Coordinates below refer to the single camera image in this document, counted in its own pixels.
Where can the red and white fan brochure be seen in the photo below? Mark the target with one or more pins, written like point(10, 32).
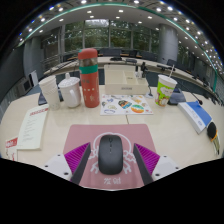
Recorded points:
point(11, 148)

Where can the ceiling lights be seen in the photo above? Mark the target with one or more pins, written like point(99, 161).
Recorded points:
point(90, 11)

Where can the green and white paper cup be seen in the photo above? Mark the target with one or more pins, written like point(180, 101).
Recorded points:
point(165, 91)

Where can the stack of white paper cups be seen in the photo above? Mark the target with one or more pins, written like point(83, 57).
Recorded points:
point(50, 93)

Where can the cream cardboard box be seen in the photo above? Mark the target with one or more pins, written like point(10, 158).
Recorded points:
point(125, 88)

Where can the white standing appliance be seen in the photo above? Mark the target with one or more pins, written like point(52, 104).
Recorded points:
point(33, 78)

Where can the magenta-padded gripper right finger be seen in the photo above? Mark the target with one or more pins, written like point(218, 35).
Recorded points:
point(146, 160)

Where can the colourful sticker sheet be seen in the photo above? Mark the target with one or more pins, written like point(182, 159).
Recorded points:
point(125, 105)

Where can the red bottle with green band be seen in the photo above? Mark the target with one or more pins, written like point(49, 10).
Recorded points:
point(89, 83)

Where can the white paper document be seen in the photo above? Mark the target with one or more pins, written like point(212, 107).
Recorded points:
point(31, 128)

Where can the grey desk microphone unit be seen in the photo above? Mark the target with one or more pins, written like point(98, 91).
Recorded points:
point(178, 96)

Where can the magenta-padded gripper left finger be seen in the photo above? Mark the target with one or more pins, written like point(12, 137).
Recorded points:
point(77, 159)

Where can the long curved conference desk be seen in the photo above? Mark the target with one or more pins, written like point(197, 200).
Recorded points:
point(103, 60)

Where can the dark office chairs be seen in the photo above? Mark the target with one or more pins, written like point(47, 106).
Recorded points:
point(111, 52)

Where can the blue and white book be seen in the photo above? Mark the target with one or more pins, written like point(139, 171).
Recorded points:
point(196, 116)

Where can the pink printed mouse pad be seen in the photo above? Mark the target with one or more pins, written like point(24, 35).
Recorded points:
point(80, 133)

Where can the white lidded mug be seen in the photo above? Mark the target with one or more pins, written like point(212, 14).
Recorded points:
point(70, 93)

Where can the black computer mouse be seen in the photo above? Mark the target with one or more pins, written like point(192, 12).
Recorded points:
point(110, 155)

